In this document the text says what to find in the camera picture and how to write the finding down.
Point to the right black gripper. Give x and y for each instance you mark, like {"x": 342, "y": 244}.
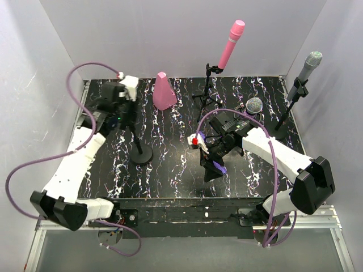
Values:
{"x": 206, "y": 156}

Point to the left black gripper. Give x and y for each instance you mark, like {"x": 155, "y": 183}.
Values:
{"x": 129, "y": 106}

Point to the purple plastic microphone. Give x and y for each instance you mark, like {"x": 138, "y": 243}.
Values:
{"x": 223, "y": 169}

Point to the black clip mic stand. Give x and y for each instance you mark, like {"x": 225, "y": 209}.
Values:
{"x": 141, "y": 154}

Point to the purple glitter microphone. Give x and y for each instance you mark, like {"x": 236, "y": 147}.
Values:
{"x": 254, "y": 106}

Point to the black folding tripod stand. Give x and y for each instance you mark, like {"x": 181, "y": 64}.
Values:
{"x": 205, "y": 97}

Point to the black round-base mic stand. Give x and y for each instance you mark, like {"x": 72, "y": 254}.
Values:
{"x": 299, "y": 91}

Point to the pink microphone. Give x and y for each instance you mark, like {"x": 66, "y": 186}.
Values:
{"x": 234, "y": 35}

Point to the silver microphone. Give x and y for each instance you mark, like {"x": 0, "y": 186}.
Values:
{"x": 311, "y": 62}

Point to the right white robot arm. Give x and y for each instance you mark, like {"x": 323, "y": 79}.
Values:
{"x": 312, "y": 178}

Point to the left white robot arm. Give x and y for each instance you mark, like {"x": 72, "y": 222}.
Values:
{"x": 58, "y": 201}

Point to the pink metronome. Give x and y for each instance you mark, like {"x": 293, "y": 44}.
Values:
{"x": 163, "y": 95}

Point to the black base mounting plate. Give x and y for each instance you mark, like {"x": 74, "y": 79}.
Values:
{"x": 190, "y": 217}

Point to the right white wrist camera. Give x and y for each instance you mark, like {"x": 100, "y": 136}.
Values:
{"x": 197, "y": 141}

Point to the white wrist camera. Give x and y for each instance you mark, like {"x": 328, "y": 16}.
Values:
{"x": 130, "y": 84}
{"x": 197, "y": 141}

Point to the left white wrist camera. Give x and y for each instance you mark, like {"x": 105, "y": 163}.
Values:
{"x": 130, "y": 84}

